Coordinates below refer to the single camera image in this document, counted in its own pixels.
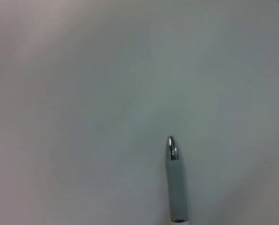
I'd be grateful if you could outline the clear grey ballpoint pen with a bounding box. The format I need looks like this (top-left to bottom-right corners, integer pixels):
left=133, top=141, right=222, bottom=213
left=165, top=135, right=191, bottom=225

